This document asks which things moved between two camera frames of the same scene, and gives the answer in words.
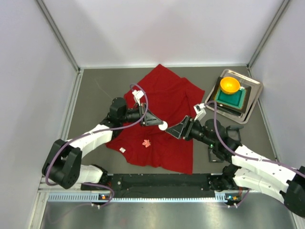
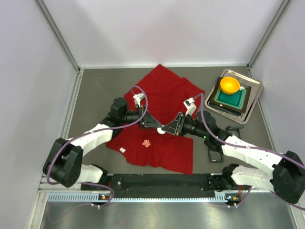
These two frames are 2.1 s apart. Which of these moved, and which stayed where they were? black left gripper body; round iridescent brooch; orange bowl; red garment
Moved: round iridescent brooch
Stayed: black left gripper body; red garment; orange bowl
